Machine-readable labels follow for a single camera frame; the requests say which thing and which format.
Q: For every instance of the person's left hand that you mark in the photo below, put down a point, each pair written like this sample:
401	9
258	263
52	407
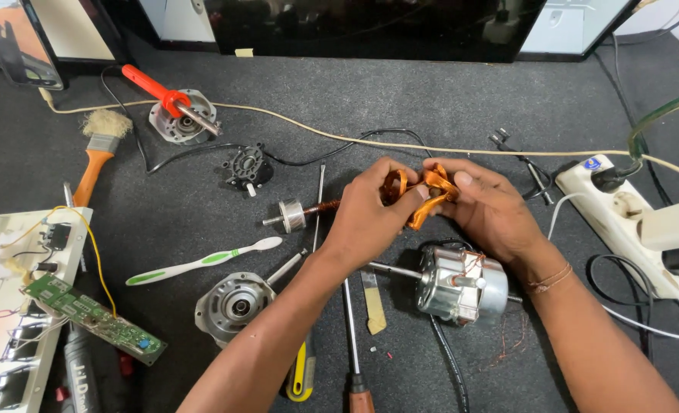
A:
362	218

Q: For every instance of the person's right hand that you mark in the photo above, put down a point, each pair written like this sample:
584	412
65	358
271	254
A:
494	218

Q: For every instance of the black two-pin plug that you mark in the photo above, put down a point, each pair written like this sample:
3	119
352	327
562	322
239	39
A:
517	152

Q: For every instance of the motor rotor with shaft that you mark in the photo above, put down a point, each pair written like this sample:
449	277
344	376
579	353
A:
292	215

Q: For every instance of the silver motor stator housing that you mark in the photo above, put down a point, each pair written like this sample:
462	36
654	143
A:
460	287

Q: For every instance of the silver bolt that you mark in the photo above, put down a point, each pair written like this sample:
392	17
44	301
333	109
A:
285	267

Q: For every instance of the white power strip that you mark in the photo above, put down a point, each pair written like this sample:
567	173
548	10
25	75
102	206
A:
609	212

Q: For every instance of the black plastic gear housing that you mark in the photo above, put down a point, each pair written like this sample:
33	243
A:
249	166

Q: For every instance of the silver motor end cover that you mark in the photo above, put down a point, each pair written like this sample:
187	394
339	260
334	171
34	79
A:
170	123
233	307

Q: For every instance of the white green toothbrush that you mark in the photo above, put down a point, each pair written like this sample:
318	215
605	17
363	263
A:
202	261

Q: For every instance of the white power adapter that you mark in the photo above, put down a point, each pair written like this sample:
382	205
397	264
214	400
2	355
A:
675	223

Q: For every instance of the black monitor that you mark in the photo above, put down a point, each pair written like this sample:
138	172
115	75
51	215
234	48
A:
374	26

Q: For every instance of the yellow sticky note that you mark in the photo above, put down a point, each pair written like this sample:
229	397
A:
244	52

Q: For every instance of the red soldering iron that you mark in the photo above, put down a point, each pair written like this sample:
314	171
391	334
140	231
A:
156	89

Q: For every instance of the green circuit board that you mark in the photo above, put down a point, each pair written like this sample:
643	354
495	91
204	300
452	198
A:
96	318

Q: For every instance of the silver metal tool tip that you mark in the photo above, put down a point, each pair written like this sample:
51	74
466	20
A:
69	195

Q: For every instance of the black rotary tool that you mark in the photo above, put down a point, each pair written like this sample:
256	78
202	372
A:
81	378

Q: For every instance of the black framed white board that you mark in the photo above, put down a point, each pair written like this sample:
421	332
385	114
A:
81	28

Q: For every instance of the phone on stand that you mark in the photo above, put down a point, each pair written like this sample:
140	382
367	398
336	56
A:
18	40

